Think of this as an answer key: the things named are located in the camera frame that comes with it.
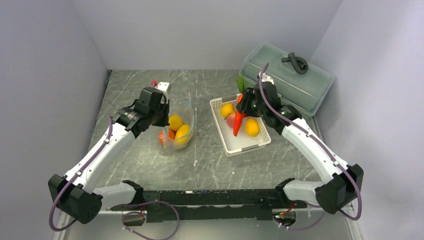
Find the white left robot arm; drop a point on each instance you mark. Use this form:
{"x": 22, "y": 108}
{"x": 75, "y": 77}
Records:
{"x": 76, "y": 193}

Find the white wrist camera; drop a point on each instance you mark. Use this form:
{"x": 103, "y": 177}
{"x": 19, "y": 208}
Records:
{"x": 165, "y": 87}
{"x": 265, "y": 78}

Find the orange toy carrot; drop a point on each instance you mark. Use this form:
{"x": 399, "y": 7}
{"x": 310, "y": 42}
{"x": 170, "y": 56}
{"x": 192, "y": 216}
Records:
{"x": 239, "y": 117}

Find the yellow toy apple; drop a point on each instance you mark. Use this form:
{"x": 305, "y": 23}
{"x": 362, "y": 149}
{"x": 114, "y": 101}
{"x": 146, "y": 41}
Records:
{"x": 175, "y": 122}

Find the white perforated plastic basket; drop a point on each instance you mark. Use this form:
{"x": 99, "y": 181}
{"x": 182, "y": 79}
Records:
{"x": 242, "y": 143}

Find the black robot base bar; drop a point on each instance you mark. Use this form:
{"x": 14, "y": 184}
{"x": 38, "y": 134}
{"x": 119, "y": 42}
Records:
{"x": 211, "y": 204}

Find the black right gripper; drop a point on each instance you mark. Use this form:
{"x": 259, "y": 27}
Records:
{"x": 244, "y": 104}

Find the yellow toy fruit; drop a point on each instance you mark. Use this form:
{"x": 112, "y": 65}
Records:
{"x": 251, "y": 127}

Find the clear zip top bag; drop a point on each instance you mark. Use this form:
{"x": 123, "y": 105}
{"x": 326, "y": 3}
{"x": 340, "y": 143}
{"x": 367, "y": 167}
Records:
{"x": 186, "y": 111}

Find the red toy strawberry with leaves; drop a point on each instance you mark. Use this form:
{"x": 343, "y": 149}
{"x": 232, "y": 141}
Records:
{"x": 240, "y": 82}

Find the yellow toy mango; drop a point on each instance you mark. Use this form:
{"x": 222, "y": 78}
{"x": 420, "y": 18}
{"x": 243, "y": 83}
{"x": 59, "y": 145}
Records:
{"x": 182, "y": 134}

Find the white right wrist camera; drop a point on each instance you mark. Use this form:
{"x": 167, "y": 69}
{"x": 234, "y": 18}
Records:
{"x": 265, "y": 78}

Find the pink toy peach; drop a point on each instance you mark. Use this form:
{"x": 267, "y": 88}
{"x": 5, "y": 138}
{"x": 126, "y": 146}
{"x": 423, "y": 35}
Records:
{"x": 230, "y": 120}

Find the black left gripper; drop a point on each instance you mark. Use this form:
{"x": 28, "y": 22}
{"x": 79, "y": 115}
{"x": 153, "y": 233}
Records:
{"x": 164, "y": 103}

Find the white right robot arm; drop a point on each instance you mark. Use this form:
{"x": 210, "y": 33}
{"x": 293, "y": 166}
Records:
{"x": 340, "y": 182}

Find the green storage box clear lid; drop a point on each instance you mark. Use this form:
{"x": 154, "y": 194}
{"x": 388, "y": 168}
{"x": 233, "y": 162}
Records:
{"x": 305, "y": 92}

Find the orange toy tangerine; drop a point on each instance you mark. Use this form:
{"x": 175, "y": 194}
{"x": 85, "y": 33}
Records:
{"x": 166, "y": 138}

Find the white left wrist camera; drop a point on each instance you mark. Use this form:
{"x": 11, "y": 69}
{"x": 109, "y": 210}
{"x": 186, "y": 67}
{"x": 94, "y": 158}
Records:
{"x": 165, "y": 87}

